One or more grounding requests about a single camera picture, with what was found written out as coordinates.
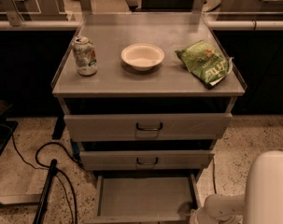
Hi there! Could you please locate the black bar on floor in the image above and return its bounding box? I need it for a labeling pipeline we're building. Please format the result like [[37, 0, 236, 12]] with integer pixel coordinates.
[[34, 159, 57, 224]]

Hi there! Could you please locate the crushed white soda can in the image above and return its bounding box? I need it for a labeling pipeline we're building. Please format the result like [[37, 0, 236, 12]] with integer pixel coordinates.
[[71, 35, 97, 76]]

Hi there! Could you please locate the grey bottom drawer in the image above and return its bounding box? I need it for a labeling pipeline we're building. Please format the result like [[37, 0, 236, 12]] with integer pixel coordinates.
[[84, 170, 201, 224]]

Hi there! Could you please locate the black floor cable left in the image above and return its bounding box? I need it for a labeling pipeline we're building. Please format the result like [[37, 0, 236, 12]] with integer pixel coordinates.
[[0, 122, 85, 224]]

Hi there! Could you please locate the grey middle drawer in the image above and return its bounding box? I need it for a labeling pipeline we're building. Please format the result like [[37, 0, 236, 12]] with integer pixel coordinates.
[[80, 150, 214, 171]]

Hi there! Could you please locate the white paper bowl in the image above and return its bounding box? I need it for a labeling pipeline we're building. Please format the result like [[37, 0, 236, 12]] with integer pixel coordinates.
[[121, 43, 164, 71]]

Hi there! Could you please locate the grey drawer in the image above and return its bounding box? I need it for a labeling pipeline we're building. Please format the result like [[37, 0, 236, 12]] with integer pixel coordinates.
[[80, 150, 214, 171], [84, 170, 201, 224], [64, 113, 232, 142]]

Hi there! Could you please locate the black floor cable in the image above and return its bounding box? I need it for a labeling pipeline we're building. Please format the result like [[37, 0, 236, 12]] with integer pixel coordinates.
[[211, 159, 218, 195], [0, 122, 85, 224]]

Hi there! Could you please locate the grey top drawer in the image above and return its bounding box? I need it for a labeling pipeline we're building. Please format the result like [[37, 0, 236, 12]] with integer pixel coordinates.
[[64, 113, 232, 142]]

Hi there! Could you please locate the black floor cable right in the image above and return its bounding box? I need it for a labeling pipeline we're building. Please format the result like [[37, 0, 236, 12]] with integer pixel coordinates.
[[211, 159, 218, 195]]

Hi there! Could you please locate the green chip bag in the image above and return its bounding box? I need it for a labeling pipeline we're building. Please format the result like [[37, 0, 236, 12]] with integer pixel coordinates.
[[176, 40, 233, 89]]

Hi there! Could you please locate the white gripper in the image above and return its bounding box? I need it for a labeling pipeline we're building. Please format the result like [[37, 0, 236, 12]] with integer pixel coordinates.
[[189, 207, 219, 224]]

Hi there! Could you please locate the grey metal drawer cabinet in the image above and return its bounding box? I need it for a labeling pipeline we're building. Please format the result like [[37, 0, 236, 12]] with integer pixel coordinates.
[[50, 12, 248, 185]]

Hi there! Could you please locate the white horizontal rail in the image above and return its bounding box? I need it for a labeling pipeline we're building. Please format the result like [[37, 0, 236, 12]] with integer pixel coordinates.
[[0, 21, 283, 31]]

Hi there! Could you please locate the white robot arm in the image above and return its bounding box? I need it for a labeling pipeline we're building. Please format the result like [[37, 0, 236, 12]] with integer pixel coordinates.
[[190, 151, 283, 224]]

